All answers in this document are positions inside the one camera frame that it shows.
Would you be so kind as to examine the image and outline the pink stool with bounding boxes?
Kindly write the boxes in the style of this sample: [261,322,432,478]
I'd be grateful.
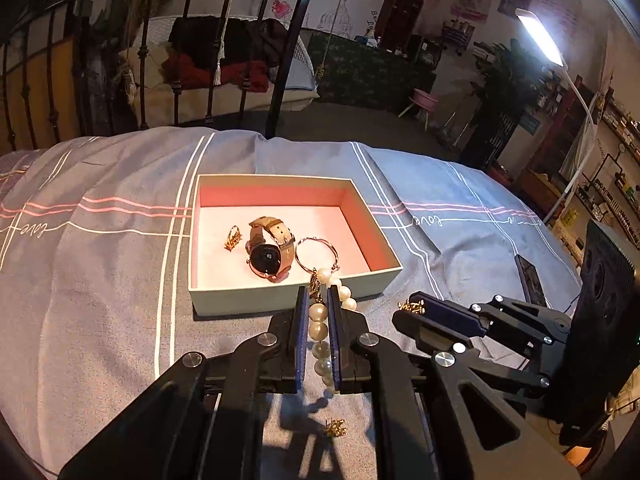
[399,88,440,129]

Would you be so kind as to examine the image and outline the dark red cabinet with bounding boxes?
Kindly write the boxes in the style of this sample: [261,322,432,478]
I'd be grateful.
[529,76,597,177]

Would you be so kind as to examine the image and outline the black clothes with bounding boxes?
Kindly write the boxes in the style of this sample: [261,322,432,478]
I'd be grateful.
[168,15,302,69]

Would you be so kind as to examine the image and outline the grey blue striped bed sheet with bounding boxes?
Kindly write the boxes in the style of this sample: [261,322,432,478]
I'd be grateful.
[0,126,587,480]

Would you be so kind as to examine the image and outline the white tassel rope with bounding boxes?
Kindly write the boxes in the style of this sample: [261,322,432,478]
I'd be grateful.
[213,0,247,87]

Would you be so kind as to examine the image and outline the wall shelves with bottles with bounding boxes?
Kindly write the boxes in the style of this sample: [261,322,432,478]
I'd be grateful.
[564,99,640,252]

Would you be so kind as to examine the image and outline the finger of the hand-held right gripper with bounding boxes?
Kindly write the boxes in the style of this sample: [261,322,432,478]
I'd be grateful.
[409,290,572,346]
[392,308,552,392]

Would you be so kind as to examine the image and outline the pale box with pink inside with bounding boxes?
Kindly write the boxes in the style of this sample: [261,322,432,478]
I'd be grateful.
[188,173,404,317]

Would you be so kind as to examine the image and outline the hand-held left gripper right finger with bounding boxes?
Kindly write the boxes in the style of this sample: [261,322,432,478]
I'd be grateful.
[326,284,583,480]

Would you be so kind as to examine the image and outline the black smartphone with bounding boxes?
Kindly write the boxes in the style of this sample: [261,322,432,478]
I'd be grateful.
[514,253,549,307]

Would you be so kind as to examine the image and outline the rose gold wrist watch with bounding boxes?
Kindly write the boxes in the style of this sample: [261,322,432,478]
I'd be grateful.
[246,215,297,284]

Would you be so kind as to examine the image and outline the white floor lamp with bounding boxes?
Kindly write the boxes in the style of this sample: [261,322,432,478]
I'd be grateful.
[514,8,599,227]

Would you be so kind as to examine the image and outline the green potted plant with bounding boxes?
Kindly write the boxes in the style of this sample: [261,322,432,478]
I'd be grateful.
[459,39,547,162]

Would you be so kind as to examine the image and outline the red clothes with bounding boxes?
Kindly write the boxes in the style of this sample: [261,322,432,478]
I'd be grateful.
[160,54,270,93]

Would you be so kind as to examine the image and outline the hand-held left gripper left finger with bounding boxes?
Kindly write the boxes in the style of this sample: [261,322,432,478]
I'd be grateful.
[60,286,310,480]

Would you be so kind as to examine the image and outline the red telephone booth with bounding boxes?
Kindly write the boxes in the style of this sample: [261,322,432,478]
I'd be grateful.
[374,0,431,52]

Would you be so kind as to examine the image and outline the black metal bed frame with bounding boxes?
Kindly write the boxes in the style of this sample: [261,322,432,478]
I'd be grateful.
[0,0,327,152]

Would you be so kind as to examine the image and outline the white pearl bracelet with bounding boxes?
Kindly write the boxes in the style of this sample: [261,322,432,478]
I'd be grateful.
[306,269,359,397]

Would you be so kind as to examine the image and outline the gold bangle bracelet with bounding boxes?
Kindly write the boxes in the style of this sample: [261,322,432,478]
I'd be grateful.
[294,236,342,274]

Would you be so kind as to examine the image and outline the green patterned carpet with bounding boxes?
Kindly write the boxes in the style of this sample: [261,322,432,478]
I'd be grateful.
[306,33,437,112]

